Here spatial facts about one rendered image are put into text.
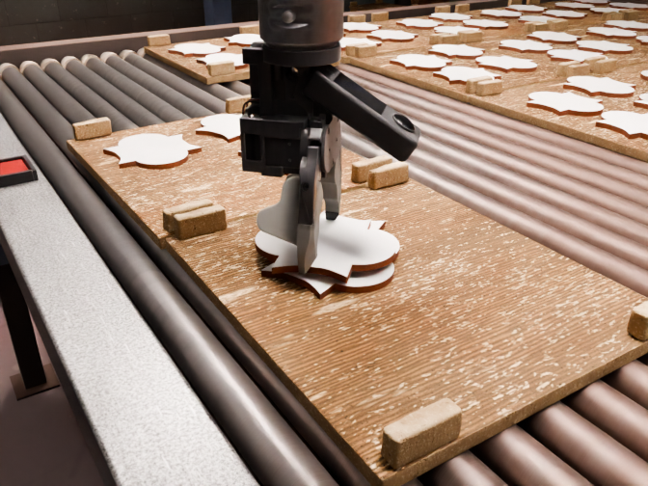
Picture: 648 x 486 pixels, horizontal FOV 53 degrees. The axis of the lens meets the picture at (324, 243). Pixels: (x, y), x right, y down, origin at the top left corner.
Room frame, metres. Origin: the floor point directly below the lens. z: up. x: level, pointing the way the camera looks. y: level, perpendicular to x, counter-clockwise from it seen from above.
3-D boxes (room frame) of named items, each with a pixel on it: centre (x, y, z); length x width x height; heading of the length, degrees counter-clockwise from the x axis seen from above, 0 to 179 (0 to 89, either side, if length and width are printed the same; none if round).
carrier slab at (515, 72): (1.53, -0.32, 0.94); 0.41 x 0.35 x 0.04; 32
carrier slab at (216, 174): (0.92, 0.15, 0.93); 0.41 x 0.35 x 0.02; 34
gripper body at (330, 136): (0.60, 0.03, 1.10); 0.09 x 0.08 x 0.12; 76
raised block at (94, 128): (1.00, 0.37, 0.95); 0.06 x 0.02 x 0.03; 124
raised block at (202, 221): (0.66, 0.14, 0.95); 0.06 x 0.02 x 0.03; 122
